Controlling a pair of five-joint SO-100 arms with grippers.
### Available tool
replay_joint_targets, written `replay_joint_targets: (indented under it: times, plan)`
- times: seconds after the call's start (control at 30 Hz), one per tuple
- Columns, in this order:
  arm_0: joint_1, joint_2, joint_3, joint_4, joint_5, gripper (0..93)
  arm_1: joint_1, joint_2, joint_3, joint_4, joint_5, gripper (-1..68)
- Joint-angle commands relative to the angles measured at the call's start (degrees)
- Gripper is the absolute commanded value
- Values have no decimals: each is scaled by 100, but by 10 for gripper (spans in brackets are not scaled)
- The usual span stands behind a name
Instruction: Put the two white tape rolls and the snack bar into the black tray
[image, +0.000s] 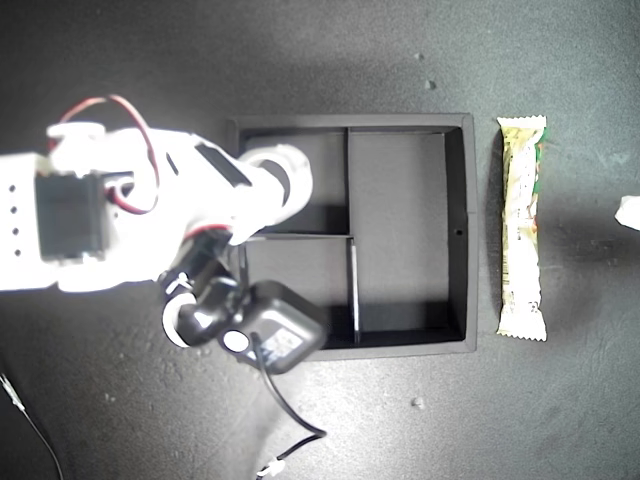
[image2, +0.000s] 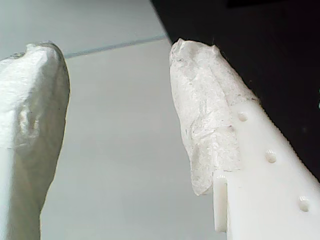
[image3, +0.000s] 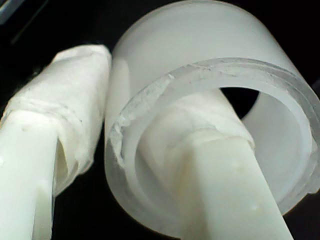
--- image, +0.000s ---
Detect large white tape roll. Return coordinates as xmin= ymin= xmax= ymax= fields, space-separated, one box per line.
xmin=239 ymin=144 xmax=315 ymax=229

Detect snack bar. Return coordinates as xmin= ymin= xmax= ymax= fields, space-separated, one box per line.
xmin=495 ymin=115 xmax=548 ymax=343

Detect small white tape roll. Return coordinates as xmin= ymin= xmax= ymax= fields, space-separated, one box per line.
xmin=161 ymin=293 xmax=194 ymax=349

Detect black compartment tray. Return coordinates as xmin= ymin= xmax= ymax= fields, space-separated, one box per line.
xmin=224 ymin=112 xmax=480 ymax=362

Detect red servo wire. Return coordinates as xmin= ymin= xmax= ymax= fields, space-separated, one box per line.
xmin=58 ymin=94 xmax=162 ymax=217

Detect black camera box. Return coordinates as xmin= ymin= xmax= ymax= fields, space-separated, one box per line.
xmin=222 ymin=279 xmax=330 ymax=376

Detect thin black and white wire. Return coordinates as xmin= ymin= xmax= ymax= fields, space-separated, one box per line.
xmin=0 ymin=372 xmax=65 ymax=480

